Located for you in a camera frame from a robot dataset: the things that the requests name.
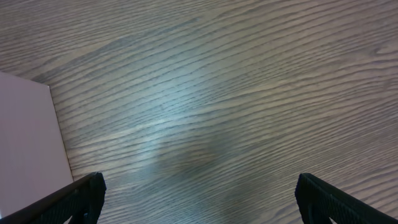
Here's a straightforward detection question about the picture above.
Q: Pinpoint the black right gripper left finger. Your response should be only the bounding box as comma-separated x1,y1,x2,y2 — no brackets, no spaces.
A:
1,172,106,224

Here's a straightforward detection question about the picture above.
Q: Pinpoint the white open cardboard box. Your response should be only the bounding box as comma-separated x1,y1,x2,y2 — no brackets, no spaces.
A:
1,73,73,217

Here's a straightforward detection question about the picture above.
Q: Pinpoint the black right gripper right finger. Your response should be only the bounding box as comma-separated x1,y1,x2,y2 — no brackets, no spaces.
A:
295,173,397,224

